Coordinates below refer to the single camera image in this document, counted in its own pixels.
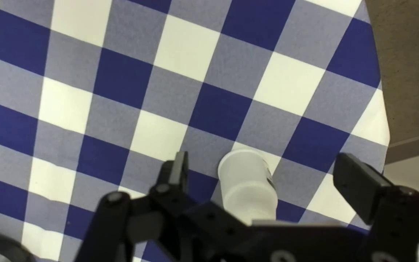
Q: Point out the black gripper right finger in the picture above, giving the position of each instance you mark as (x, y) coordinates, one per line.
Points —
(378, 203)

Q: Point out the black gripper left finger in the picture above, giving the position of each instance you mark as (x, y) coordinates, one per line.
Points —
(171, 179)

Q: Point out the blue white checkered tablecloth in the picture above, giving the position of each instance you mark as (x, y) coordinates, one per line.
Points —
(96, 95)

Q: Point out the white plastic cup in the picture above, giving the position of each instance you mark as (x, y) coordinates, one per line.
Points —
(246, 190)

